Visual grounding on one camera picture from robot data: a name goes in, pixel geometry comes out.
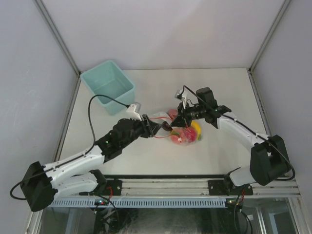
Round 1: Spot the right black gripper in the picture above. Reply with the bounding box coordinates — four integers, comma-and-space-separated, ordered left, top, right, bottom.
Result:
170, 101, 206, 129

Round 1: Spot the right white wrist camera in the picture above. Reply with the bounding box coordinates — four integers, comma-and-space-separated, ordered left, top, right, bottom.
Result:
175, 89, 188, 104

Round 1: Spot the left black camera cable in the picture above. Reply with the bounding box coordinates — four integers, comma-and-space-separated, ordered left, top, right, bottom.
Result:
9, 94, 131, 201

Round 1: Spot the blue slotted cable duct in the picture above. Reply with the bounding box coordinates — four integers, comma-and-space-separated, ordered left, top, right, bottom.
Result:
49, 197, 226, 208

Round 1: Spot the aluminium frame post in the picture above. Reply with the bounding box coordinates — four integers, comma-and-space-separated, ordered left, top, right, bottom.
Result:
33, 0, 82, 76
248, 0, 293, 73

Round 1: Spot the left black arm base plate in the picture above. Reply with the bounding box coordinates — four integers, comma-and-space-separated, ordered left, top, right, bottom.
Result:
79, 179, 123, 196

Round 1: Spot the right black camera cable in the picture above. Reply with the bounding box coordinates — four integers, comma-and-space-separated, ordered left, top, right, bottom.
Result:
181, 85, 295, 181

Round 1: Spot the clear zip top bag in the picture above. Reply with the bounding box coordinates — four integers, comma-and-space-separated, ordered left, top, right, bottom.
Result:
150, 109, 202, 146

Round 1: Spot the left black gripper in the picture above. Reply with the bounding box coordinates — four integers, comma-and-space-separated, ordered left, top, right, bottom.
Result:
120, 114, 161, 149

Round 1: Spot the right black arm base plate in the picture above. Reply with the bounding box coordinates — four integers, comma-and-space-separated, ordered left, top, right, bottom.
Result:
208, 179, 254, 196

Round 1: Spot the left aluminium frame post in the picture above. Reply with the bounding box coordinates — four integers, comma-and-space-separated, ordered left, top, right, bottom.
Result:
33, 0, 82, 76

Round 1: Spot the dark purple fake eggplant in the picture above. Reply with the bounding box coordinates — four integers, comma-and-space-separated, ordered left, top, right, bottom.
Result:
161, 121, 172, 132

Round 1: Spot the red yellow fake pear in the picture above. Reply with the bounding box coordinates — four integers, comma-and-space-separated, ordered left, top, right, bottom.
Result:
170, 129, 185, 145

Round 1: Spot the aluminium mounting rail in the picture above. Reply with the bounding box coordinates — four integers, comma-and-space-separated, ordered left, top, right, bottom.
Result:
52, 175, 300, 198

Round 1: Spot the black camera cable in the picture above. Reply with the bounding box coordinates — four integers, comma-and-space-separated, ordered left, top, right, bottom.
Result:
181, 85, 295, 181
9, 94, 131, 201

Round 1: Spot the yellow fake banana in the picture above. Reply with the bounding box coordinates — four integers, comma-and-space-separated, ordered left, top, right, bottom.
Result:
191, 120, 201, 138

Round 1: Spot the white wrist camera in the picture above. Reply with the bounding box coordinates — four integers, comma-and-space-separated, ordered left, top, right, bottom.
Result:
126, 102, 142, 121
175, 89, 188, 104

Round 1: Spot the red fake apple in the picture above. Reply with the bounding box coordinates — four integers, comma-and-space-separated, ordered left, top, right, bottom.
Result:
184, 127, 197, 143

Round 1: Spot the right aluminium frame post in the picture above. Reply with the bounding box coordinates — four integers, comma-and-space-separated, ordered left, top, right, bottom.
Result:
248, 0, 293, 73

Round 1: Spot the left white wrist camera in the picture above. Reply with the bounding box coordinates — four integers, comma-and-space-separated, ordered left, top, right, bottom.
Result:
126, 102, 142, 121

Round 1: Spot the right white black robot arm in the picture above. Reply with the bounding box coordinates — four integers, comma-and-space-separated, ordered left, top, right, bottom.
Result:
171, 86, 295, 195

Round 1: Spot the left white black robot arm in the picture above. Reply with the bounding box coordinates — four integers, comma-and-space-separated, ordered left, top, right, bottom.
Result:
20, 115, 161, 212

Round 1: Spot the teal plastic bin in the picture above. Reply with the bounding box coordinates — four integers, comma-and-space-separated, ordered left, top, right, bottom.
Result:
80, 60, 136, 116

